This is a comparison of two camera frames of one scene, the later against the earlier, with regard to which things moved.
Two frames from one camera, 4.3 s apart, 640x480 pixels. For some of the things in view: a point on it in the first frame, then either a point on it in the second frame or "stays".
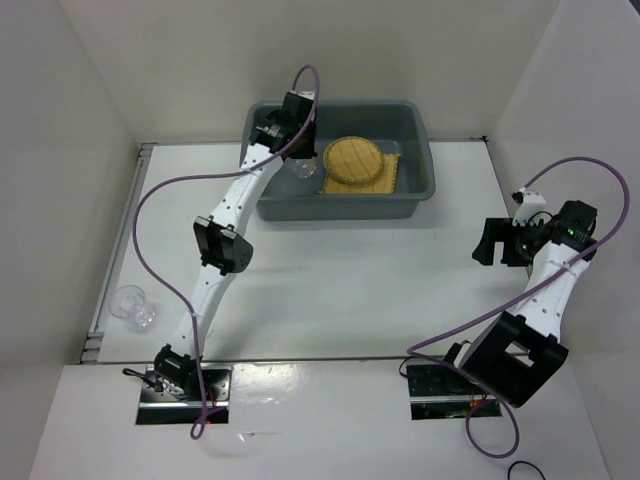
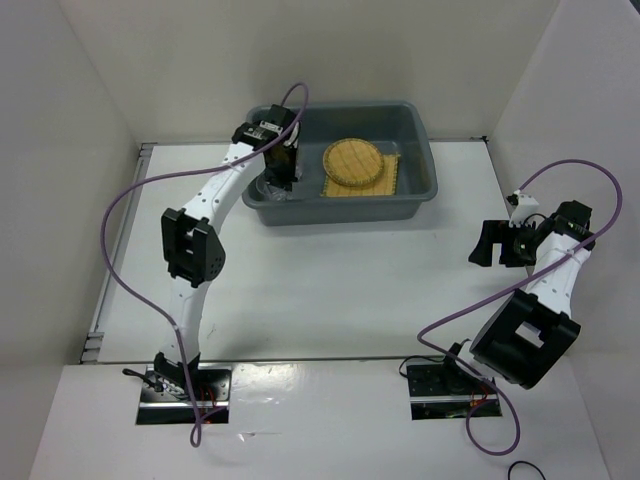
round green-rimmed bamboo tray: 352,160 stays
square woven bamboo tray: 384,182 stays
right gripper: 496,230 stays
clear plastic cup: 128,303 to 273,191
